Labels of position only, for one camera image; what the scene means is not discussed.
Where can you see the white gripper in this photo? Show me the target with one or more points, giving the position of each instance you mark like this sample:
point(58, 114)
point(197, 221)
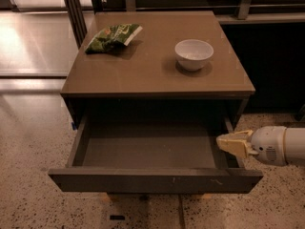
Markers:
point(268, 144)

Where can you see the drawer dark brown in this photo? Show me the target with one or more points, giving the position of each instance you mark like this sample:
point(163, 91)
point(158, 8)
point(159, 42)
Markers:
point(152, 155)

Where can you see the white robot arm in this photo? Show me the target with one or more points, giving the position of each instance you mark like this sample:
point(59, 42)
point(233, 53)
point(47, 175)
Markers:
point(294, 146)

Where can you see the brown drawer cabinet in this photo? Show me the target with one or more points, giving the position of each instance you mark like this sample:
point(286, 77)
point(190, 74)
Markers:
point(144, 79)

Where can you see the white bowl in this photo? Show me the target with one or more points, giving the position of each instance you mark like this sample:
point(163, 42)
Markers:
point(193, 54)

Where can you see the green chip bag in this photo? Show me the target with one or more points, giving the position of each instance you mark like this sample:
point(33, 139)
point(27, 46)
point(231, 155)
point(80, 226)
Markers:
point(112, 36)

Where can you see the metal railing frame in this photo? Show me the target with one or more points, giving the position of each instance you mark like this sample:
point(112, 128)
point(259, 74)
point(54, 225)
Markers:
point(228, 12)

